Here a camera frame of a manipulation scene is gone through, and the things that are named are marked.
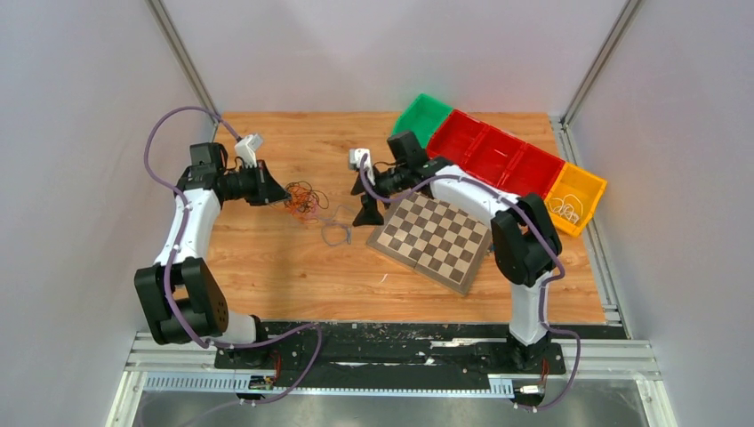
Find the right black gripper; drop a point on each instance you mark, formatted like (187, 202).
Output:
(369, 213)

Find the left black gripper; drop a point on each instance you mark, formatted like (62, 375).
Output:
(266, 189)

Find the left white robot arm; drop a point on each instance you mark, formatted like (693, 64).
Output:
(181, 299)

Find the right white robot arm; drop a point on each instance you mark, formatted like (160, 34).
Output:
(526, 245)

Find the wooden chessboard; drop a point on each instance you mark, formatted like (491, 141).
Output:
(434, 239)

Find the green plastic bin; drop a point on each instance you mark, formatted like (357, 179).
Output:
(423, 117)

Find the red bin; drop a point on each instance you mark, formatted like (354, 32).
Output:
(491, 155)
(532, 170)
(453, 140)

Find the red bin middle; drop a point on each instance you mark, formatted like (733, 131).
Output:
(491, 155)

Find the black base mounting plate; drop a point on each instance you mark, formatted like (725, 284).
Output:
(370, 355)

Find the yellow plastic bin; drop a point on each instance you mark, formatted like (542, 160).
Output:
(573, 199)

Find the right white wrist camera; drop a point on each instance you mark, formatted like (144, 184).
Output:
(360, 160)

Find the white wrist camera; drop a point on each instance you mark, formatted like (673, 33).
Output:
(246, 149)
(360, 160)

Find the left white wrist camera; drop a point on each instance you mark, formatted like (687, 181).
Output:
(246, 149)

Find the aluminium frame rail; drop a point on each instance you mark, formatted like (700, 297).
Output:
(154, 368)

